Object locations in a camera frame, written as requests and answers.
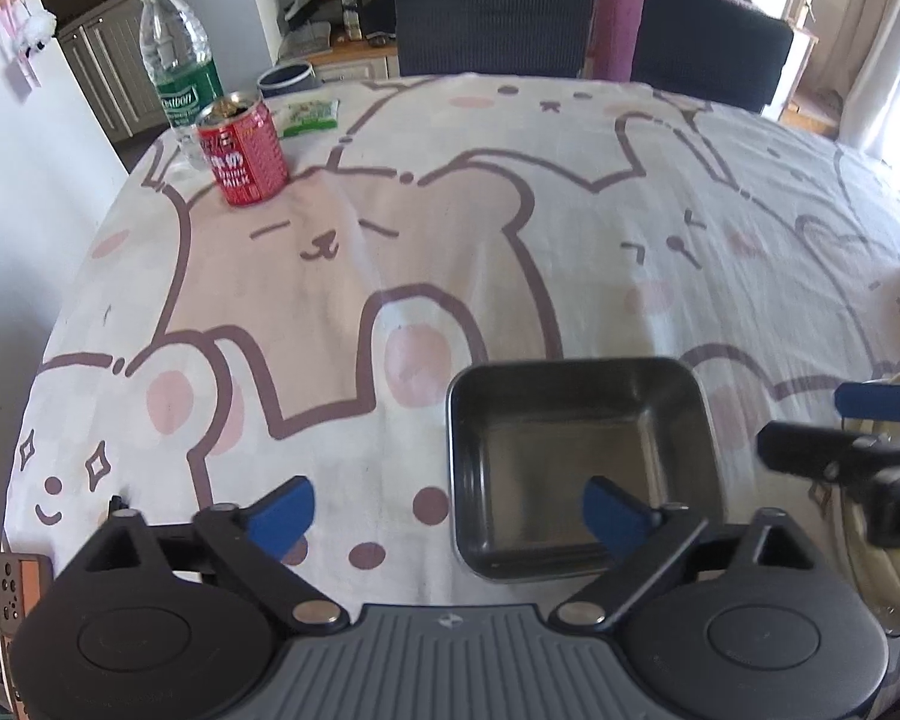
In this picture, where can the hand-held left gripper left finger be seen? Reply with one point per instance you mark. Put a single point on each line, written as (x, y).
(281, 517)

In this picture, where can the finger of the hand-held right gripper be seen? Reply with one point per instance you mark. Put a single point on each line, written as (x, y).
(877, 399)
(802, 450)

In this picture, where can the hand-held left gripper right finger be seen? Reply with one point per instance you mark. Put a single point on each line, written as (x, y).
(616, 517)

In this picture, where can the square steel container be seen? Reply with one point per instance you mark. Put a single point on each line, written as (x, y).
(570, 427)

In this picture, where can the phone in orange case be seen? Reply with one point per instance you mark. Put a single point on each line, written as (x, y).
(22, 592)

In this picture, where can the cartoon bear printed tablecloth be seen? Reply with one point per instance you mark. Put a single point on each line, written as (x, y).
(345, 255)

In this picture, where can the beige curtain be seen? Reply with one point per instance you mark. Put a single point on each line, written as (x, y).
(885, 75)

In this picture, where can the red drink can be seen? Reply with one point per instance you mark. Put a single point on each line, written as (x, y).
(244, 157)

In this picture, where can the dark grey chair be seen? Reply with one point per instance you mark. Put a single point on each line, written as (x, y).
(705, 45)
(495, 15)

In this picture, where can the green snack packet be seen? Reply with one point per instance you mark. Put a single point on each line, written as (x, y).
(311, 116)

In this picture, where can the blue trash bin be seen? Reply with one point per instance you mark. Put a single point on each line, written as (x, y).
(285, 79)

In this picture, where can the clear plastic water bottle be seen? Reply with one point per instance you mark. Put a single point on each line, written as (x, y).
(180, 52)

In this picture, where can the cream kitchen base cabinet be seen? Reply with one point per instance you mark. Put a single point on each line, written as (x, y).
(97, 67)

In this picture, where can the pink ribbon with plush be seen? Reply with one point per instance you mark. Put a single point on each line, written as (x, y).
(34, 30)

